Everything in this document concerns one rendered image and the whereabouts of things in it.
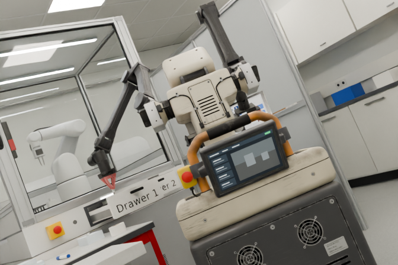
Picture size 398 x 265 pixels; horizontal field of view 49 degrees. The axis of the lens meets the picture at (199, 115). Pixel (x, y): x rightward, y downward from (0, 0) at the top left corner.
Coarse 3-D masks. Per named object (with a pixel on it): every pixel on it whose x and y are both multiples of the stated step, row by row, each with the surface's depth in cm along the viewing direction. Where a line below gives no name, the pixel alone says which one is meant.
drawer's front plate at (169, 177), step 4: (172, 172) 268; (160, 176) 262; (164, 176) 264; (168, 176) 265; (172, 176) 267; (176, 176) 269; (164, 180) 263; (168, 180) 265; (176, 180) 268; (160, 184) 261; (164, 184) 262; (172, 184) 265; (176, 184) 267; (164, 188) 261; (172, 188) 264; (176, 188) 266; (164, 192) 261
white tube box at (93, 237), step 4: (92, 232) 212; (96, 232) 203; (100, 232) 204; (84, 236) 211; (88, 236) 201; (92, 236) 202; (96, 236) 203; (100, 236) 204; (80, 240) 206; (84, 240) 202; (88, 240) 200; (92, 240) 201; (96, 240) 202; (80, 244) 208; (84, 244) 204; (88, 244) 200
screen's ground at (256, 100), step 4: (256, 96) 297; (260, 96) 295; (248, 100) 298; (252, 100) 296; (256, 100) 295; (260, 100) 293; (236, 104) 300; (256, 104) 292; (264, 108) 287; (256, 120) 284; (248, 124) 285; (252, 124) 283; (256, 124) 282; (248, 128) 282
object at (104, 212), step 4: (100, 208) 221; (104, 208) 217; (108, 208) 213; (92, 212) 231; (96, 212) 227; (100, 212) 222; (104, 212) 218; (108, 212) 214; (92, 216) 232; (96, 216) 228; (100, 216) 224; (104, 216) 219; (108, 216) 216; (92, 220) 233; (96, 220) 229; (100, 220) 225
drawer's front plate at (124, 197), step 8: (144, 184) 220; (152, 184) 222; (120, 192) 212; (128, 192) 214; (136, 192) 216; (144, 192) 218; (152, 192) 221; (160, 192) 223; (112, 200) 208; (120, 200) 210; (128, 200) 213; (144, 200) 217; (152, 200) 219; (112, 208) 207; (120, 208) 209; (128, 208) 211; (136, 208) 214; (120, 216) 208
